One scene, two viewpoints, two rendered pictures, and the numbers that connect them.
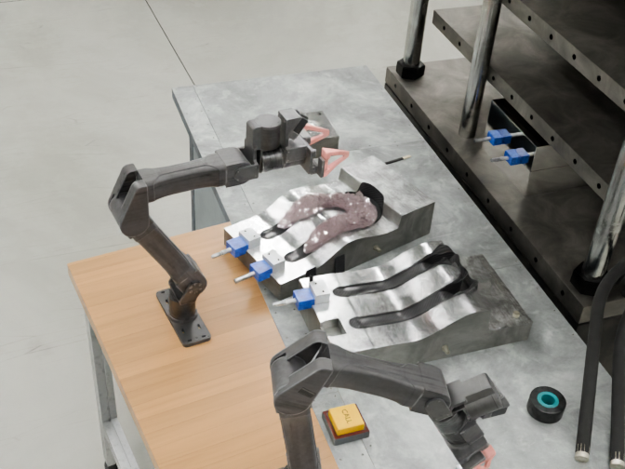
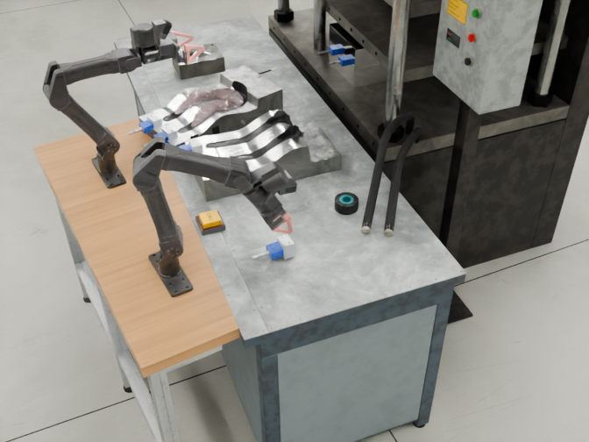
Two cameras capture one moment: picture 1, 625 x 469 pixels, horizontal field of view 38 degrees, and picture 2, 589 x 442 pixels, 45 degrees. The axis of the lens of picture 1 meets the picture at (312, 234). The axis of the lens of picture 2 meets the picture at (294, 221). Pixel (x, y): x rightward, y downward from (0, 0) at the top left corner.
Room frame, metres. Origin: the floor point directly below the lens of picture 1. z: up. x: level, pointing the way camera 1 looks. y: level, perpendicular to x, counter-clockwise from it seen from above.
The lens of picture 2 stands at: (-0.49, -0.41, 2.28)
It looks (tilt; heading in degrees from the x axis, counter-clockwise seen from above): 40 degrees down; 1
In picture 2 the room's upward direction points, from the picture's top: 1 degrees counter-clockwise
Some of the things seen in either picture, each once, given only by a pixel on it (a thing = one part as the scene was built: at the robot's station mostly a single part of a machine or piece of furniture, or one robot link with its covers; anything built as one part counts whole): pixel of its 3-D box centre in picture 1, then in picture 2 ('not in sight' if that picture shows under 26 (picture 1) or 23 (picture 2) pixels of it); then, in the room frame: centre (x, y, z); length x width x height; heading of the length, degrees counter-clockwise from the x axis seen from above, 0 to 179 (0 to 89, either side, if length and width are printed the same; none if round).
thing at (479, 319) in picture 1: (415, 302); (262, 149); (1.60, -0.26, 0.87); 0.50 x 0.26 x 0.14; 112
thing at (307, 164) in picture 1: (292, 153); (166, 50); (1.70, 0.06, 1.20); 0.10 x 0.07 x 0.07; 30
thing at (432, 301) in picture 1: (409, 286); (257, 137); (1.61, -0.24, 0.92); 0.35 x 0.16 x 0.09; 112
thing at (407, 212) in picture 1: (329, 222); (211, 109); (1.90, -0.04, 0.86); 0.50 x 0.26 x 0.11; 129
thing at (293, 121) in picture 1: (293, 132); (164, 35); (1.70, 0.06, 1.25); 0.07 x 0.06 x 0.11; 30
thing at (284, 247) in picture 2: not in sight; (272, 251); (1.11, -0.31, 0.83); 0.13 x 0.05 x 0.05; 117
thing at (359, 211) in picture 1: (331, 211); (210, 100); (1.90, -0.05, 0.90); 0.26 x 0.18 x 0.08; 129
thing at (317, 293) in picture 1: (299, 300); (182, 151); (1.56, 0.02, 0.89); 0.13 x 0.05 x 0.05; 112
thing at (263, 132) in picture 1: (253, 145); (136, 45); (1.66, 0.14, 1.24); 0.12 x 0.09 x 0.12; 120
